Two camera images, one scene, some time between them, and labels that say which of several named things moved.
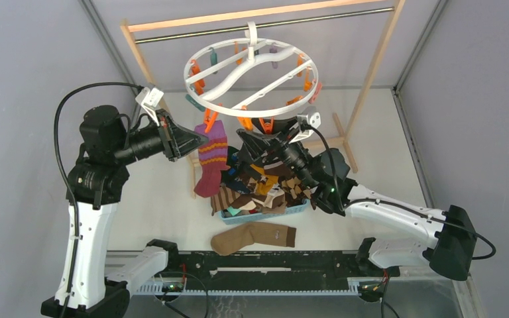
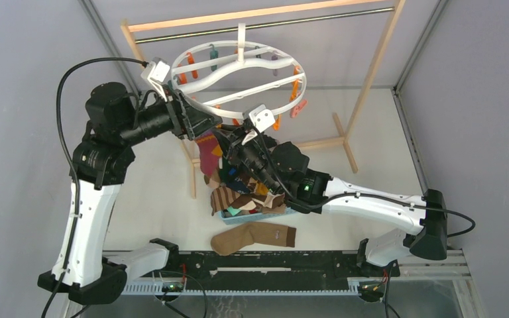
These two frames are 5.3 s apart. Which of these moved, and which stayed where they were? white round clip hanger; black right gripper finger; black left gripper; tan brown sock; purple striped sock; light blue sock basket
Moved: black right gripper finger; black left gripper; purple striped sock; white round clip hanger
Stayed: light blue sock basket; tan brown sock
